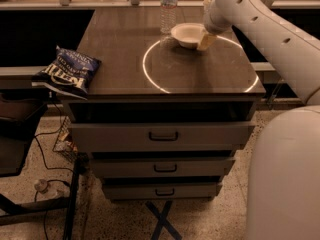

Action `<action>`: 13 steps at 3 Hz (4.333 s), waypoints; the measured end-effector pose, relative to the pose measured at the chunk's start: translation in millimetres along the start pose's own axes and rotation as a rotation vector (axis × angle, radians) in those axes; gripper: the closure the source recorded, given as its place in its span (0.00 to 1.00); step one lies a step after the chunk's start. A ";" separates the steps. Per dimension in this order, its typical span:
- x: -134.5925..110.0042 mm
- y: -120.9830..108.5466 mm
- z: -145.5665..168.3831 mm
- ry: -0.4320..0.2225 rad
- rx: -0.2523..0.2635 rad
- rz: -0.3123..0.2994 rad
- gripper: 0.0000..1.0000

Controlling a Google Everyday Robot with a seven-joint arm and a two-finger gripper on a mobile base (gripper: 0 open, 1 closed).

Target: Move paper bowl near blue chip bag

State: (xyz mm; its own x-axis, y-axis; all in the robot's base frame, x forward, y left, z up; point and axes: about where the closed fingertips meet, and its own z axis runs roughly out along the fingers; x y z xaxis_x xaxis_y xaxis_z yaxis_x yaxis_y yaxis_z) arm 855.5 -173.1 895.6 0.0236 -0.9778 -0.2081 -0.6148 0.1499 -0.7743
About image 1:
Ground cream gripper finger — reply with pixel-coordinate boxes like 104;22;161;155
197;31;217;51

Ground white paper bowl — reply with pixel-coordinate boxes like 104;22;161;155
171;23;205;49

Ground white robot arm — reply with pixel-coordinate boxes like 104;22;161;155
204;0;320;240

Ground blue chip bag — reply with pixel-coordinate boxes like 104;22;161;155
31;46;101;99

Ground clear plastic water bottle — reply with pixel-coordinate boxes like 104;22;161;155
160;0;178;34

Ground grey drawer cabinet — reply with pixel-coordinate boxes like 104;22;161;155
61;7;265;187

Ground top drawer with handle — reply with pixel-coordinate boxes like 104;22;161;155
70;121;255;153

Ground drawer with handle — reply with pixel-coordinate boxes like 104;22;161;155
70;121;255;153
102;182;222;200
90;157;235;178

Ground middle drawer with handle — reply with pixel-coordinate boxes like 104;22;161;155
90;157;235;178

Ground black cable on floor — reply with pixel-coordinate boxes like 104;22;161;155
33;100;73;240

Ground wire basket under table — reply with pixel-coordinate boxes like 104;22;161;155
53;117;78;162

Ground bottom drawer with handle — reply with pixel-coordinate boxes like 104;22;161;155
102;182;222;200

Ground black metal frame leg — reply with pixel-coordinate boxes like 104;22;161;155
0;159;82;240

